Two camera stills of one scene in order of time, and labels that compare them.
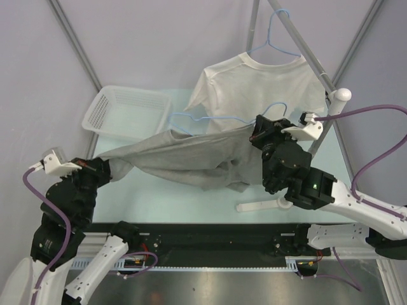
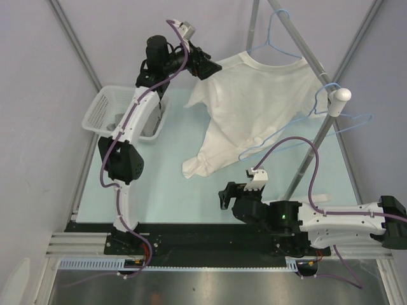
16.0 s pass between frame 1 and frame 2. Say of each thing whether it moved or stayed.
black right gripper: moved
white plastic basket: stayed
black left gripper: moved
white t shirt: stayed
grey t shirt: moved
